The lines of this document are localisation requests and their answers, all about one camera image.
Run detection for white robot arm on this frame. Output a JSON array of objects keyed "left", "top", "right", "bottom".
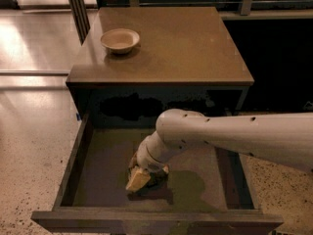
[{"left": 126, "top": 109, "right": 313, "bottom": 192}]

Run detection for open grey top drawer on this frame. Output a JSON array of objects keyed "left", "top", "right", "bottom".
[{"left": 31, "top": 116, "right": 283, "bottom": 235}]

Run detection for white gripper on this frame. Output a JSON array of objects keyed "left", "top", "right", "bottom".
[{"left": 126, "top": 131, "right": 169, "bottom": 192}]

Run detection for white paper bowl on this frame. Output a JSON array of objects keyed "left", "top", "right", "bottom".
[{"left": 100, "top": 28, "right": 140, "bottom": 54}]

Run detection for dark window frame post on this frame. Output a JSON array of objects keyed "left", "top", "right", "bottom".
[{"left": 68, "top": 0, "right": 90, "bottom": 44}]

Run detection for grey cabinet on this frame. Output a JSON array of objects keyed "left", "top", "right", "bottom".
[{"left": 67, "top": 7, "right": 253, "bottom": 128}]

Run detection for crushed orange can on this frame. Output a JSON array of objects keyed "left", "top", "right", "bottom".
[{"left": 128, "top": 159, "right": 170, "bottom": 186}]

